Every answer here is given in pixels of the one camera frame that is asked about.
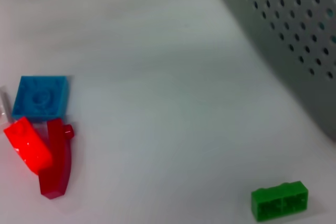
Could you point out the blue square plate brick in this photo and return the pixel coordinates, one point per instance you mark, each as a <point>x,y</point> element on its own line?
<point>39,98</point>

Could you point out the tall green toy brick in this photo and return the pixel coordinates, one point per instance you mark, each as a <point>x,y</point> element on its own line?
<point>279,203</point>

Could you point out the grey perforated storage basket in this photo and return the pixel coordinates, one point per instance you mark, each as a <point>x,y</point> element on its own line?
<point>275,24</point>

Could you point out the dark red curved brick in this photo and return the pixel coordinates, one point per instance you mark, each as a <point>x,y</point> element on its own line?
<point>56,166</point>

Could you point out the bright red toy brick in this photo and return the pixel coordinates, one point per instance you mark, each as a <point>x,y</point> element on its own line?
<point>29,148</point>

